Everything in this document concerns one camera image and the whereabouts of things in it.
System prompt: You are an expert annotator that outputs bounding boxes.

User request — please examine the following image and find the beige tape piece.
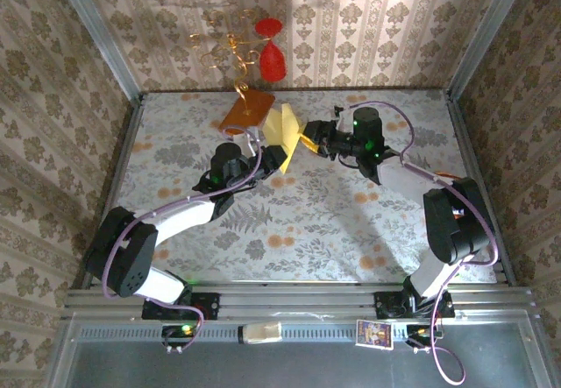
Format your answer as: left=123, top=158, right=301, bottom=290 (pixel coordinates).
left=237, top=321, right=283, bottom=346

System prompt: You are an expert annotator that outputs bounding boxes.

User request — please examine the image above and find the playing card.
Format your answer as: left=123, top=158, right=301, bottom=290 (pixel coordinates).
left=354, top=318, right=395, bottom=350

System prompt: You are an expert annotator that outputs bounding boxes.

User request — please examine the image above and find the gold wire stand wooden base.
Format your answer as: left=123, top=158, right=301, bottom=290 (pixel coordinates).
left=186, top=8, right=277, bottom=138

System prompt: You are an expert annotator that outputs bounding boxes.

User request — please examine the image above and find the red wine glass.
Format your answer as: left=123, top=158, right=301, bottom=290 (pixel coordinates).
left=254, top=17, right=288, bottom=84

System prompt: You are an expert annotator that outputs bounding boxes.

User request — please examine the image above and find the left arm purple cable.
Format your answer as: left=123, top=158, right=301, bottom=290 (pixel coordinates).
left=101, top=125, right=264, bottom=354

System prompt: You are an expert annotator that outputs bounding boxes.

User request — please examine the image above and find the floral tablecloth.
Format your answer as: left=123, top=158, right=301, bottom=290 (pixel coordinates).
left=93, top=88, right=500, bottom=284

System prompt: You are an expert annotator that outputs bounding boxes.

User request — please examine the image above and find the yellow paper sheet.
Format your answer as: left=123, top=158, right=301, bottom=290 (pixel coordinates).
left=261, top=102, right=306, bottom=175

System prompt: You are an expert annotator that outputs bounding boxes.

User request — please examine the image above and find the aluminium corner post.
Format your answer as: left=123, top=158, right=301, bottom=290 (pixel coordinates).
left=48, top=0, right=146, bottom=105
left=445, top=0, right=535, bottom=100

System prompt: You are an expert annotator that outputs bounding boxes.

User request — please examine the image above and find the grey metal tray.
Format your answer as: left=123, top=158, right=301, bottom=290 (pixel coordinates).
left=43, top=311, right=556, bottom=388

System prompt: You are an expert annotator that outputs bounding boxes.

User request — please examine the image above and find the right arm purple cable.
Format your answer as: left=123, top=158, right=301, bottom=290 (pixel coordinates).
left=344, top=100, right=499, bottom=384

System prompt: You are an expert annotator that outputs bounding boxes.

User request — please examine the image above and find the grey slotted cable duct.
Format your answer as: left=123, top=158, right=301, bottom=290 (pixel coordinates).
left=73, top=321, right=444, bottom=344

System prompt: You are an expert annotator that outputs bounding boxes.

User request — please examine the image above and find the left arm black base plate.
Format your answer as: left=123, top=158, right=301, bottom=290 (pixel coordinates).
left=141, top=291, right=221, bottom=321

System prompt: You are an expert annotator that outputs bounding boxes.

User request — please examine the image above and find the aluminium side rail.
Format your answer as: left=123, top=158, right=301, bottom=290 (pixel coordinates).
left=444, top=89, right=518, bottom=288
left=81, top=92, right=146, bottom=291

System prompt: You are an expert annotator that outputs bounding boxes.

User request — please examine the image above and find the small circuit board with LED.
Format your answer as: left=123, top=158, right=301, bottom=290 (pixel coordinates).
left=160, top=323, right=197, bottom=346
left=405, top=323, right=444, bottom=346

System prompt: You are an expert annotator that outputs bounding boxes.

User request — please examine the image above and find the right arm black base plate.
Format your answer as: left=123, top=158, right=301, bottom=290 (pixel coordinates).
left=373, top=290, right=456, bottom=320

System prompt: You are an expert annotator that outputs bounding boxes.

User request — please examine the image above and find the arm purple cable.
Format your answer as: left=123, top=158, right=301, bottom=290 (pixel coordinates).
left=344, top=100, right=499, bottom=384
left=101, top=125, right=264, bottom=354

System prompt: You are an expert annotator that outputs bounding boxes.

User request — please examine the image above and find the long aluminium frame rail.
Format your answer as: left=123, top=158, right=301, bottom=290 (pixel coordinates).
left=62, top=286, right=539, bottom=320

